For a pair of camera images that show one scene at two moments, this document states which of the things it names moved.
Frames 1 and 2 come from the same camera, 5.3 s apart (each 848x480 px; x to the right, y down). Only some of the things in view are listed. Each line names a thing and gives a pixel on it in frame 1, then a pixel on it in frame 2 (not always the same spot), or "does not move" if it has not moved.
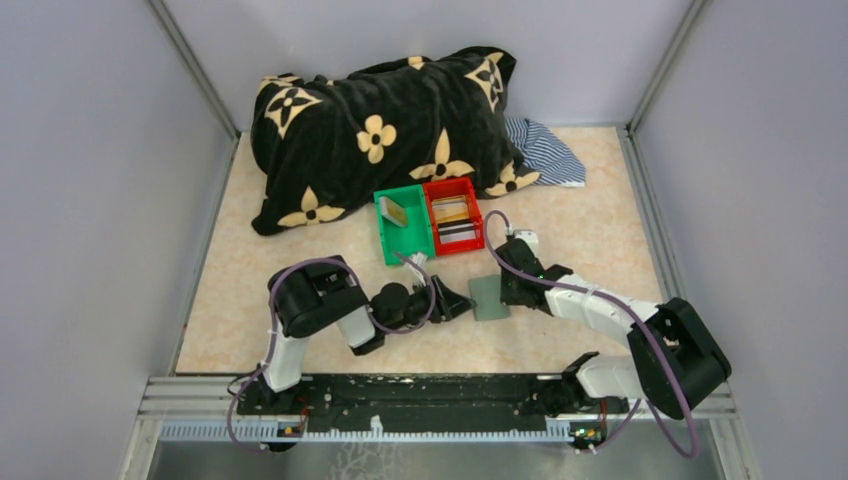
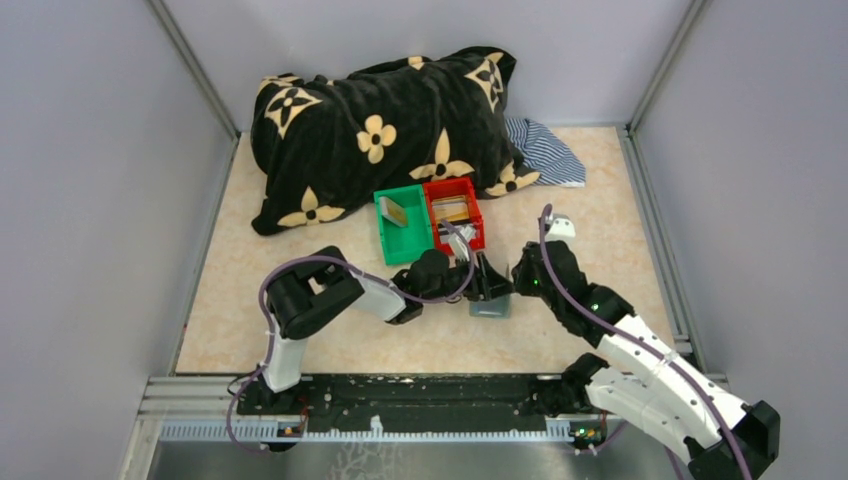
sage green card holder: (485, 291) does not move
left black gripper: (448, 303) to (486, 282)
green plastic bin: (417, 235) does not move
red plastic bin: (453, 188) does not move
